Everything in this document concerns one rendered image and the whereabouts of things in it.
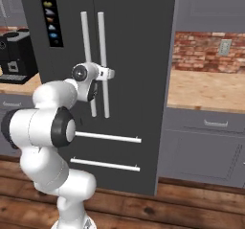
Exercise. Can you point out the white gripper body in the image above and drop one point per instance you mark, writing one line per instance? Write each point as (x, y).
(109, 74)

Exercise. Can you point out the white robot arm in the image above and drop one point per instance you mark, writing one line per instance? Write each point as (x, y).
(41, 127)

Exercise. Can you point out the dark grey fridge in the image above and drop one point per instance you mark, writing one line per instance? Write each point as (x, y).
(140, 63)

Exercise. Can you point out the plain dark grey fridge door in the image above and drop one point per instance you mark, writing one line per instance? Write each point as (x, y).
(140, 47)

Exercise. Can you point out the dark grey fridge door with panel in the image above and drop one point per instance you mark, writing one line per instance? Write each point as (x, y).
(71, 28)

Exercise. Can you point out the dark grey fridge drawer front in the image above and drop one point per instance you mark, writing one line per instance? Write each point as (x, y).
(150, 133)
(143, 183)

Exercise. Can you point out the black coffee machine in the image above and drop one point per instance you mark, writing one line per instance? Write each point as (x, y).
(19, 54)

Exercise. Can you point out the grey base cupboard door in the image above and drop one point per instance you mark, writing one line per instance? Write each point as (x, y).
(4, 143)
(204, 157)

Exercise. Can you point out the grey wall socket plate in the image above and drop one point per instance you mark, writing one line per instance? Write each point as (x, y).
(225, 47)

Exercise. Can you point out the grey wall cupboard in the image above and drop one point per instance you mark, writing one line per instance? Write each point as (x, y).
(11, 3)
(210, 6)

